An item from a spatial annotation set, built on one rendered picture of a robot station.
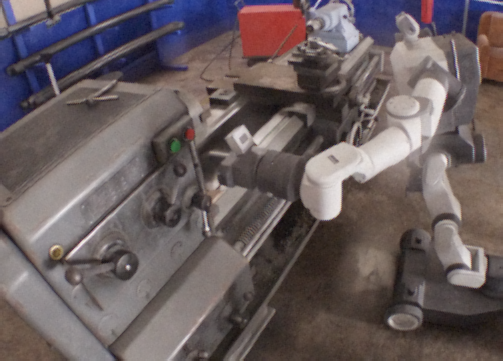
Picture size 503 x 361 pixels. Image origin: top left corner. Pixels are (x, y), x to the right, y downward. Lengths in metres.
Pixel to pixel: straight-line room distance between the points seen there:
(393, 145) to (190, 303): 0.70
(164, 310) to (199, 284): 0.14
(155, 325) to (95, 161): 0.50
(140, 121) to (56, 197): 0.28
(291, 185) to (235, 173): 0.12
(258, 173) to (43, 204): 0.44
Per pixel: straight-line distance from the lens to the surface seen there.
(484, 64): 4.80
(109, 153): 0.79
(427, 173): 1.38
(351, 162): 0.64
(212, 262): 1.11
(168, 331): 1.03
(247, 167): 0.69
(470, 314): 1.89
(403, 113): 0.76
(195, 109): 1.20
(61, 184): 0.74
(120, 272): 0.78
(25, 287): 0.76
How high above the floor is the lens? 1.68
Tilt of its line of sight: 38 degrees down
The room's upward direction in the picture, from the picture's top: 8 degrees counter-clockwise
